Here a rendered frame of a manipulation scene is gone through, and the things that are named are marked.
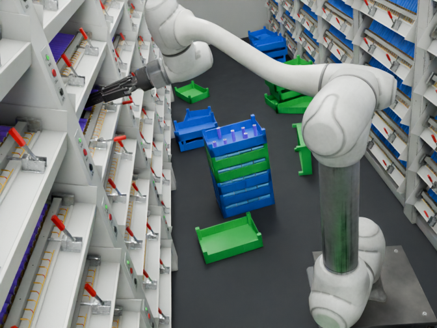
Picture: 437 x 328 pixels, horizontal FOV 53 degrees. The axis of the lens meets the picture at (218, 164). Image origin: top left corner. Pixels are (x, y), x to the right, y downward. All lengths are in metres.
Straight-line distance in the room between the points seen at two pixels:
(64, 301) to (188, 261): 1.42
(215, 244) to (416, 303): 1.04
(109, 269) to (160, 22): 0.69
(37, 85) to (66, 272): 0.38
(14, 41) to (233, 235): 1.65
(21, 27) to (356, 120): 0.70
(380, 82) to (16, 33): 0.81
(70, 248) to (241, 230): 1.48
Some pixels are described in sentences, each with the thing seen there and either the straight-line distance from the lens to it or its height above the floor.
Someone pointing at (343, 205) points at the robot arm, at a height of 0.81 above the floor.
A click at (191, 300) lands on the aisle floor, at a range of 2.07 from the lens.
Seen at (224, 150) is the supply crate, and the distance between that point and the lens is 2.21.
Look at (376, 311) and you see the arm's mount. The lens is 1.63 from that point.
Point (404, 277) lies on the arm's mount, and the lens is 1.75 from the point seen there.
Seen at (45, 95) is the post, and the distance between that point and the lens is 0.98.
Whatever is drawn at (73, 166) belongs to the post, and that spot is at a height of 1.06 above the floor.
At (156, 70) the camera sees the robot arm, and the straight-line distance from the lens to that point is 1.41.
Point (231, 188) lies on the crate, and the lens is 2.34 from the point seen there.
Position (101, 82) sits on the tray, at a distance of 1.70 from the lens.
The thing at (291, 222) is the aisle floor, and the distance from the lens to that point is 2.35.
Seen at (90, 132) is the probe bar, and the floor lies 0.99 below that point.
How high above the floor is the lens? 1.53
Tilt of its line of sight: 32 degrees down
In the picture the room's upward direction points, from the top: 12 degrees counter-clockwise
